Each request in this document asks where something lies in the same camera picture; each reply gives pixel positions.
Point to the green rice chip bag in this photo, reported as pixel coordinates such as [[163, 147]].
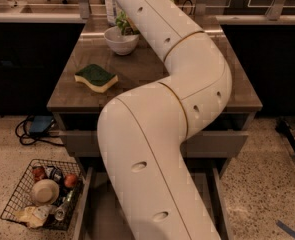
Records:
[[125, 24]]

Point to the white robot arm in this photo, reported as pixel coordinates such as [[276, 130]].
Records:
[[140, 131]]

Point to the white ceramic bowl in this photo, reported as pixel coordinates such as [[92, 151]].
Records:
[[118, 43]]

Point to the round wooden bowl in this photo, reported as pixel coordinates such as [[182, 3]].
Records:
[[44, 192]]

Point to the crumpled beige snack bag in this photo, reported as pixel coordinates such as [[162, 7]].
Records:
[[34, 216]]

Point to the green and yellow sponge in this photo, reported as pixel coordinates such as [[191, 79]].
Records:
[[96, 78]]

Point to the upper grey drawer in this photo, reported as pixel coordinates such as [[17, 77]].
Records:
[[206, 144]]

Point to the red apple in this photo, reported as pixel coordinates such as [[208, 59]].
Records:
[[70, 180]]

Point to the blue power box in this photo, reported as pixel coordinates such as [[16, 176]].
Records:
[[40, 125]]

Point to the blue white snack pack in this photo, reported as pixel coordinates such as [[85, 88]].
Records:
[[54, 174]]

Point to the white plastic bottle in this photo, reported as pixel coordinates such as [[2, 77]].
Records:
[[111, 11]]

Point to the lower open grey drawer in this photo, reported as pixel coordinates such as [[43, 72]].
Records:
[[99, 216]]

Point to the red tin can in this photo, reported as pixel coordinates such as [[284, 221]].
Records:
[[38, 173]]

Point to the clear glass bottle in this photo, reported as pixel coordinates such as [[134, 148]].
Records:
[[61, 211]]

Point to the black wire basket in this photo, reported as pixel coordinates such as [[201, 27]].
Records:
[[21, 195]]

